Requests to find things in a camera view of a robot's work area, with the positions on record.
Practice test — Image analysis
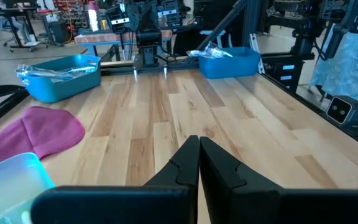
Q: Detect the red parts shelf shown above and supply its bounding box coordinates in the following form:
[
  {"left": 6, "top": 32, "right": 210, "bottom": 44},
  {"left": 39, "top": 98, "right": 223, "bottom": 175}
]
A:
[{"left": 53, "top": 0, "right": 89, "bottom": 20}]

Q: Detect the dark teal plastic bin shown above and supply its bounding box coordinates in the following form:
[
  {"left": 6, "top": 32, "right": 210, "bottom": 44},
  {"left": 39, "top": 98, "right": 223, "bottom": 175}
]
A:
[{"left": 198, "top": 46, "right": 262, "bottom": 80}]

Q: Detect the grey metal table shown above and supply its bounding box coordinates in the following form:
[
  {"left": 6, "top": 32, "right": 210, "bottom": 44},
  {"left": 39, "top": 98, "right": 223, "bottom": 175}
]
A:
[{"left": 199, "top": 29, "right": 233, "bottom": 49}]

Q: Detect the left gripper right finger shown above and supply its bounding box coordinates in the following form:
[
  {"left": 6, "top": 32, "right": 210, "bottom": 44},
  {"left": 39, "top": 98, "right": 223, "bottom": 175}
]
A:
[{"left": 199, "top": 136, "right": 282, "bottom": 224}]

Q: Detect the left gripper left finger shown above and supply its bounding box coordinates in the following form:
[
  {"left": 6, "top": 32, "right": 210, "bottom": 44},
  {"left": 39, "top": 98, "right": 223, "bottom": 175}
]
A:
[{"left": 144, "top": 134, "right": 201, "bottom": 224}]

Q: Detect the white frame bracket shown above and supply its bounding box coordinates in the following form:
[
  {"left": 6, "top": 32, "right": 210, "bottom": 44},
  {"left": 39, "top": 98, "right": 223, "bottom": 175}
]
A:
[{"left": 249, "top": 32, "right": 265, "bottom": 75}]

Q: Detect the light blue tarp cover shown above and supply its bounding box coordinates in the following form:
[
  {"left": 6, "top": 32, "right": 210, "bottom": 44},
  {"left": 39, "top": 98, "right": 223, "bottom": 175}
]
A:
[{"left": 310, "top": 17, "right": 358, "bottom": 109}]

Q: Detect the black standing desk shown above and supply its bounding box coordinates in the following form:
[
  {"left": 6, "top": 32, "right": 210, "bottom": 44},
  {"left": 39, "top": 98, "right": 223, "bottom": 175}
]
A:
[{"left": 1, "top": 5, "right": 48, "bottom": 53}]

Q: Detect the grey-blue plastic bin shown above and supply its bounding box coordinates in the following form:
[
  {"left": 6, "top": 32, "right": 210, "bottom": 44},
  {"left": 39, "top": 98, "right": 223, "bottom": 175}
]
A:
[{"left": 15, "top": 54, "right": 102, "bottom": 104}]

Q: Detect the black computer tower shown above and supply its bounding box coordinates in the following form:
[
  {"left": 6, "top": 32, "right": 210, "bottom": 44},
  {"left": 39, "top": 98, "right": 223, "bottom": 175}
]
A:
[{"left": 47, "top": 19, "right": 71, "bottom": 45}]

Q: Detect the white bottle pink cap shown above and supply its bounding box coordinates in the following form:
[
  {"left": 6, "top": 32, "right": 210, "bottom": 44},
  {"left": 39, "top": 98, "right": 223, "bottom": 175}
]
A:
[{"left": 88, "top": 1, "right": 100, "bottom": 32}]

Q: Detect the magenta microfibre cloth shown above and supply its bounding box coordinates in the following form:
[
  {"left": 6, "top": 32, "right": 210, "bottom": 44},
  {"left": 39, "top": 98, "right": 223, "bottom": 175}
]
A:
[{"left": 0, "top": 106, "right": 86, "bottom": 171}]

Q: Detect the small wooden table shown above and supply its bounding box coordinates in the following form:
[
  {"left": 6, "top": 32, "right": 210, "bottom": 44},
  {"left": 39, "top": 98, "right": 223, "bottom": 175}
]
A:
[{"left": 73, "top": 29, "right": 174, "bottom": 57}]

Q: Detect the black controller box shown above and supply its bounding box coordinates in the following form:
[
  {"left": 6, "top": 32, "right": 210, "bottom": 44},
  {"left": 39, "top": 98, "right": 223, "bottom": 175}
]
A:
[{"left": 261, "top": 52, "right": 316, "bottom": 94}]

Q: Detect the person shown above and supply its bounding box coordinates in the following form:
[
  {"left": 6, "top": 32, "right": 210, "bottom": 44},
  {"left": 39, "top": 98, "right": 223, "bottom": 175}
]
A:
[{"left": 0, "top": 0, "right": 28, "bottom": 42}]

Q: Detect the light teal translucent tray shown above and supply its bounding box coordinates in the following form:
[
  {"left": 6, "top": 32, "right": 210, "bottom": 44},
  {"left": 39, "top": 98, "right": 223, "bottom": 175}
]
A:
[{"left": 0, "top": 152, "right": 56, "bottom": 224}]

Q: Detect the black table-level camera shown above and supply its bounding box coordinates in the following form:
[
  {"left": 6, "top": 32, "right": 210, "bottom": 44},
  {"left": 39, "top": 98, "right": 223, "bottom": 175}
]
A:
[{"left": 325, "top": 95, "right": 358, "bottom": 128}]

